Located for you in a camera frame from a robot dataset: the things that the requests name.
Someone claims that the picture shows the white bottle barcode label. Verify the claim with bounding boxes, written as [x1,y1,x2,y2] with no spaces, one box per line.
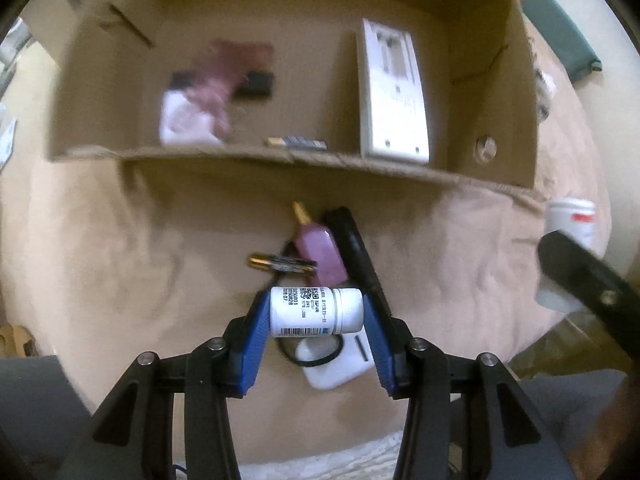
[270,287,363,338]

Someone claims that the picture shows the white pill bottle red label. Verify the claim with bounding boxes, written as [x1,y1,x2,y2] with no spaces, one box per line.
[535,197,597,315]

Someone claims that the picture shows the gold black AA battery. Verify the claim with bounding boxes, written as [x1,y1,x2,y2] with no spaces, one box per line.
[265,136,328,152]

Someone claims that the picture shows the white battery charger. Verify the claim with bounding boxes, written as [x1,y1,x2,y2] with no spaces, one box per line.
[357,20,431,164]

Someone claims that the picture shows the white USB charger cube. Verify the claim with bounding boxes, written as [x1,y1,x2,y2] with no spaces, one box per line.
[158,90,224,146]

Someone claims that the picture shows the pink perfume bottle gold cap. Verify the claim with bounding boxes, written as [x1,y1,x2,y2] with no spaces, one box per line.
[293,202,348,287]

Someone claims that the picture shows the black-patterned fuzzy blanket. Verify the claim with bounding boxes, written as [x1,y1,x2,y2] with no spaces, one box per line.
[534,66,556,124]

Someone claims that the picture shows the teal cushion with orange stripe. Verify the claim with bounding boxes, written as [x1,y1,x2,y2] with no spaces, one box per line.
[518,0,603,82]

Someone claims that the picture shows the brown cardboard box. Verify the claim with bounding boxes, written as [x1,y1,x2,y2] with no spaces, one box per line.
[47,0,538,188]

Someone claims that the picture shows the black hair tie cord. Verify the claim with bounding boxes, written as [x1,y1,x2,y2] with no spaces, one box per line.
[275,331,346,369]

